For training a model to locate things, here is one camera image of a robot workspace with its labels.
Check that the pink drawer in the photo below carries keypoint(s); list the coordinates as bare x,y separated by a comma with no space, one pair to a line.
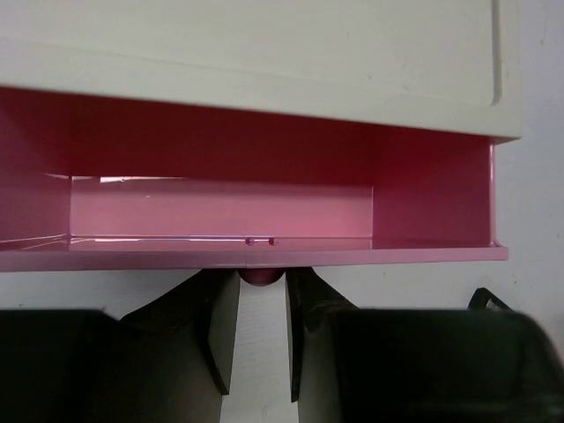
95,183

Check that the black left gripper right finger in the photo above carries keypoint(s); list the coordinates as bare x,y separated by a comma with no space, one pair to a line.
351,364

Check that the orange capped highlighter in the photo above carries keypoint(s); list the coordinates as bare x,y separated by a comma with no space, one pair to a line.
484,299

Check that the white drawer cabinet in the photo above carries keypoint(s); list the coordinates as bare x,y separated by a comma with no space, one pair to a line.
439,65

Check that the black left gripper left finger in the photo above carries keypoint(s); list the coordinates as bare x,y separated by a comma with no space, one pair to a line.
168,361

